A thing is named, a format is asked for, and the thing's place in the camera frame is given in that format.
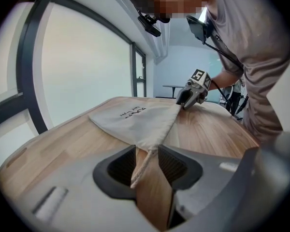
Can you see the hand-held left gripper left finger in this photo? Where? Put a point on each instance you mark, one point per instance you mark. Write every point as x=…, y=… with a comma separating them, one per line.
x=82, y=202

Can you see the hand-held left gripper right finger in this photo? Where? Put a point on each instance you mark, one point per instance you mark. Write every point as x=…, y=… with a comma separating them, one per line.
x=220, y=197

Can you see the person's head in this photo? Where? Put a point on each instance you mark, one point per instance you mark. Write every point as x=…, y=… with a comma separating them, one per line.
x=178, y=1

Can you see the person's torso grey shirt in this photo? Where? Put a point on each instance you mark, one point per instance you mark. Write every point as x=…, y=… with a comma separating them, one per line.
x=256, y=45

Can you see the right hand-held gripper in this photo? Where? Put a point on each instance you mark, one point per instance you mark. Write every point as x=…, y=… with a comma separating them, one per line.
x=200, y=78

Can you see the black chest-mounted device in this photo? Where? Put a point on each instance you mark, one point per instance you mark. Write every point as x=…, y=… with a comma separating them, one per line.
x=197, y=28

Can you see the round black marble side table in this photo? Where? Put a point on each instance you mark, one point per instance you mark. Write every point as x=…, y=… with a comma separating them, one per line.
x=174, y=86

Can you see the black head-mounted camera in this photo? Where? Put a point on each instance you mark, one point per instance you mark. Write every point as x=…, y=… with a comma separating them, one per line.
x=151, y=26

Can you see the person's right forearm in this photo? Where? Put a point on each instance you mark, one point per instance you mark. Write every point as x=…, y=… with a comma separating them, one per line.
x=227, y=77

